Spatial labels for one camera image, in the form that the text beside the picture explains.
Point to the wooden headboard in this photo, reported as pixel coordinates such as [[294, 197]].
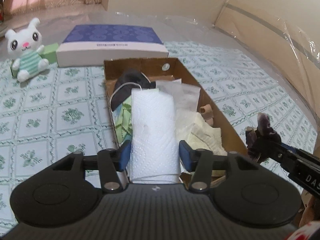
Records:
[[270, 35]]

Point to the green floral printed bedsheet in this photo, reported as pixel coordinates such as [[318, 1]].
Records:
[[50, 110]]

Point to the white plush rabbit toy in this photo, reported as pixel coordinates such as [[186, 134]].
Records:
[[26, 50]]

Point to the red and white cloth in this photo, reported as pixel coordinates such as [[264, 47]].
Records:
[[305, 231]]

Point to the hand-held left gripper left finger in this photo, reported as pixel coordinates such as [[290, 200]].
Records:
[[125, 155]]

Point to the clear plastic mattress cover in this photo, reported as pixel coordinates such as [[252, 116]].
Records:
[[190, 27]]

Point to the white paper towel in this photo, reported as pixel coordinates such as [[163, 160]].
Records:
[[155, 135]]

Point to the green printed cloth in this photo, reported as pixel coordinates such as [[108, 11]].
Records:
[[126, 120]]

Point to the purple hair scrunchie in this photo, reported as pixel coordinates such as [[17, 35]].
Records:
[[263, 127]]

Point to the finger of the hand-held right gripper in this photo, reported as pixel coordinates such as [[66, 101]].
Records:
[[267, 151], [287, 149]]

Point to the black and white face mask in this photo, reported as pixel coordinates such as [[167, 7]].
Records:
[[127, 85]]

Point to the clear plastic packet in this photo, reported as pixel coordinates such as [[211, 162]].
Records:
[[167, 85]]

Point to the brown cardboard box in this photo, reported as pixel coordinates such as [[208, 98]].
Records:
[[225, 125]]

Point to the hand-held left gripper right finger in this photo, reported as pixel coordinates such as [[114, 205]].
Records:
[[185, 155]]

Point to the green carton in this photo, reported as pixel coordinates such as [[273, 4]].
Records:
[[51, 52]]

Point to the person's right hand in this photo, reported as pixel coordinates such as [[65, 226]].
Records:
[[312, 210]]

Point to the yellow terry towel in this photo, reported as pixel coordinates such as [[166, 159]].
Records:
[[205, 137]]

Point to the purple and white flat box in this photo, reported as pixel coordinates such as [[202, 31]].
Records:
[[112, 42]]

